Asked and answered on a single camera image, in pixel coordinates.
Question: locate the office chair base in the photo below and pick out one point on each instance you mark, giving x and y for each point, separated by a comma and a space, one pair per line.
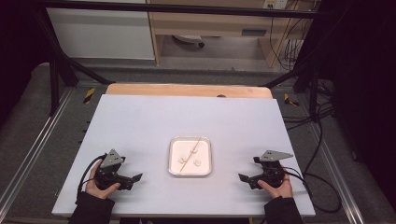
188, 39

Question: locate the square metal tray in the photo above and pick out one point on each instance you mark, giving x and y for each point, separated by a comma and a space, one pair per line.
174, 143

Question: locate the black curtain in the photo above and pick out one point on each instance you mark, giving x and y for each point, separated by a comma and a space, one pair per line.
364, 77
18, 46

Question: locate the small white food piece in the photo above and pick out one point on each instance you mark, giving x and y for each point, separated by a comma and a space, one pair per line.
182, 160
194, 151
197, 162

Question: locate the yellow black floor tape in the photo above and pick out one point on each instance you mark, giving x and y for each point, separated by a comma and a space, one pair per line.
290, 100
89, 95

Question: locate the wooden table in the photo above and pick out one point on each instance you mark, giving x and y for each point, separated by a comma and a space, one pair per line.
186, 90

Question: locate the white power strip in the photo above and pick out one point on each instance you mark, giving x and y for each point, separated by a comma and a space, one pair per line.
275, 3

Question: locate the person's left hand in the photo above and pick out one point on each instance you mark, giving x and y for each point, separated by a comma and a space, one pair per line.
98, 191

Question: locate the light wooden desk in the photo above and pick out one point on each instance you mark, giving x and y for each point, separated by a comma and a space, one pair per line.
211, 23

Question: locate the black metal frame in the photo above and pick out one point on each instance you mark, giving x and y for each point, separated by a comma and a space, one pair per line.
186, 9

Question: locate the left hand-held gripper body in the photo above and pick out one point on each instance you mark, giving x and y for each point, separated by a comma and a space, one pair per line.
107, 174

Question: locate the white table cover board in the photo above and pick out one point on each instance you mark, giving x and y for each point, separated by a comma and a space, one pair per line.
186, 118

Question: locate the thin wooden skewer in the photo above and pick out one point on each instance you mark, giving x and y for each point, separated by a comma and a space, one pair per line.
188, 157

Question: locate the person's right hand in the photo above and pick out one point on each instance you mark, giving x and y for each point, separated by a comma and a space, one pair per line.
281, 191

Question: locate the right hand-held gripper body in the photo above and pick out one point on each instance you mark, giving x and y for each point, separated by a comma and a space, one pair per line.
272, 174

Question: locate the white cabinet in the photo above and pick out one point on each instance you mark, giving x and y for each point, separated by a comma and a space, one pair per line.
99, 34

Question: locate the metal floor rail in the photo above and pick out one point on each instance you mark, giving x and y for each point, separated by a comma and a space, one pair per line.
40, 140
334, 165

